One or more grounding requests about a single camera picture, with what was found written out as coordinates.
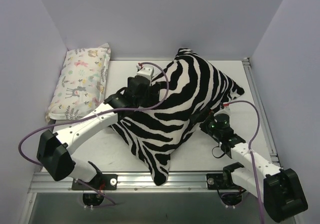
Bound zebra pillowcase with grey lining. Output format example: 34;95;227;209
111;48;245;186

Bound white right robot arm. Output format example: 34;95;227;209
190;110;309;222

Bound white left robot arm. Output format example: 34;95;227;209
37;76;161;189

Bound floral animal print pillow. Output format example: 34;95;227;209
45;43;111;123

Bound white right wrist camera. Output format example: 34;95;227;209
221;103;231;115

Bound thin black cable loop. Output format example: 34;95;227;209
211;143;230;160

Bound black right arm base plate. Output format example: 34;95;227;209
206;172;243;191

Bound aluminium front rail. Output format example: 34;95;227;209
27;171;297;194

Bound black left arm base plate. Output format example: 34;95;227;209
71;174;118;191

